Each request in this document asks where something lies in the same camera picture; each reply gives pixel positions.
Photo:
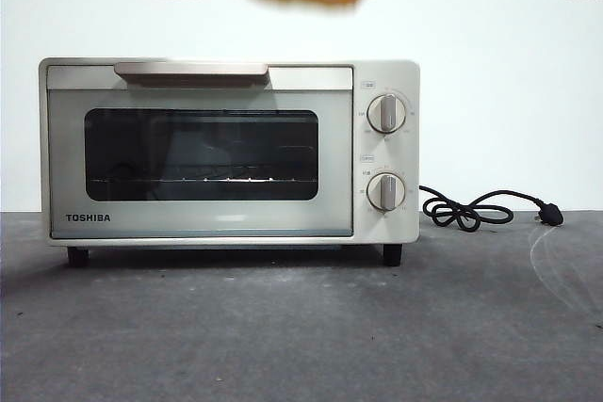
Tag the cream timer knob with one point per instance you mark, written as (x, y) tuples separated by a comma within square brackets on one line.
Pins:
[(386, 192)]

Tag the black oven foot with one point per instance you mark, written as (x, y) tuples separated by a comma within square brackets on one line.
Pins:
[(392, 254), (77, 256)]

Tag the cream Toshiba toaster oven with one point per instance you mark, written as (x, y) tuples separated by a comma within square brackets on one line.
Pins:
[(386, 77)]

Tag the cream temperature knob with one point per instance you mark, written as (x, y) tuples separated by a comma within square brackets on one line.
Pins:
[(387, 113)]

